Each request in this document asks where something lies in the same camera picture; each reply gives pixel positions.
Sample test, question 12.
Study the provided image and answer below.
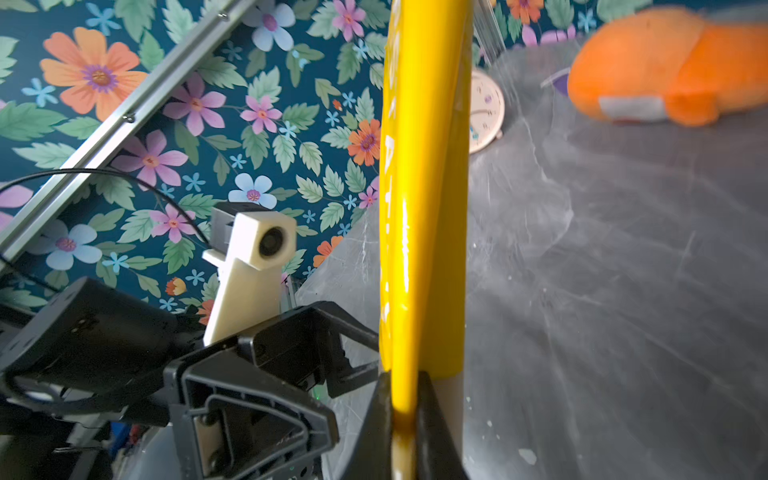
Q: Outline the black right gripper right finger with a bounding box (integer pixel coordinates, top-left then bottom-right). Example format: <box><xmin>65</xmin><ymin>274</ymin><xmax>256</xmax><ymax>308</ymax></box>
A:
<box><xmin>416</xmin><ymin>371</ymin><xmax>469</xmax><ymax>480</ymax></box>

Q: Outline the yellow Pastatime bag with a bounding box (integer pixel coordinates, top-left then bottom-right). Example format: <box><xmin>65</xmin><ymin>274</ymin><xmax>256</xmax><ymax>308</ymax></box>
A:
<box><xmin>379</xmin><ymin>1</ymin><xmax>473</xmax><ymax>479</ymax></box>

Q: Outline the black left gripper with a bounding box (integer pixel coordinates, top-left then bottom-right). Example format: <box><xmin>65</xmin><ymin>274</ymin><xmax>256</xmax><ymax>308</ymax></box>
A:
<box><xmin>163</xmin><ymin>301</ymin><xmax>379</xmax><ymax>479</ymax></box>

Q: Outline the round pink alarm clock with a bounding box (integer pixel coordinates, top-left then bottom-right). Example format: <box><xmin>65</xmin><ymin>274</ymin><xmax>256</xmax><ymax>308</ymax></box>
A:
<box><xmin>469</xmin><ymin>69</ymin><xmax>506</xmax><ymax>154</ymax></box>

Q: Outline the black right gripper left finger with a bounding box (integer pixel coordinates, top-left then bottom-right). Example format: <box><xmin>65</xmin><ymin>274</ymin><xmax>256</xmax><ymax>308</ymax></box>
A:
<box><xmin>341</xmin><ymin>372</ymin><xmax>393</xmax><ymax>480</ymax></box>

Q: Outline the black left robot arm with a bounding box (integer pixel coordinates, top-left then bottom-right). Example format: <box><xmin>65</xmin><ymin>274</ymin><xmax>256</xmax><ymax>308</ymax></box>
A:
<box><xmin>1</xmin><ymin>278</ymin><xmax>379</xmax><ymax>479</ymax></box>

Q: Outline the orange plush whale toy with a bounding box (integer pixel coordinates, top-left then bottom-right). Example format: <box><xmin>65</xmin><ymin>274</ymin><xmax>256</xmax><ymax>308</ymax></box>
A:
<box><xmin>549</xmin><ymin>7</ymin><xmax>767</xmax><ymax>127</ymax></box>

